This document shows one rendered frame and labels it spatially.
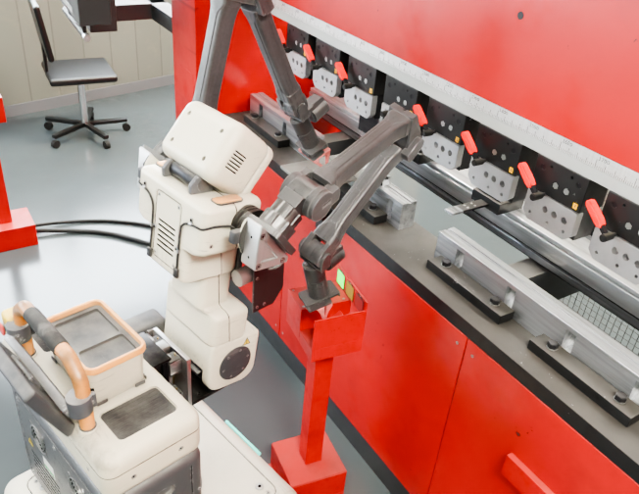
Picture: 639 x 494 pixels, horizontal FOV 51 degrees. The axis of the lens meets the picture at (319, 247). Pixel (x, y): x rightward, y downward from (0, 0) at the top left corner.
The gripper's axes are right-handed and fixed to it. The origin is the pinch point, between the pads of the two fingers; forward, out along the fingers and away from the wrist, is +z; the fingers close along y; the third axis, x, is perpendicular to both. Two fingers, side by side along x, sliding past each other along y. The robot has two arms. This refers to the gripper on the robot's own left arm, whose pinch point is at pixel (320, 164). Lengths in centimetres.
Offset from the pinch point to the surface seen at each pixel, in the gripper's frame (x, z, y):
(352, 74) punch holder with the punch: -25.1, -15.4, 7.4
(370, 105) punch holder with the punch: -21.7, -10.0, -4.4
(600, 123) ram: -33, -30, -83
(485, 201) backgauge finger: -30, 20, -39
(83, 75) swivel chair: 30, 42, 269
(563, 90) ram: -35, -33, -72
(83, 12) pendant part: 25, -46, 100
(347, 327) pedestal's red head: 29, 15, -46
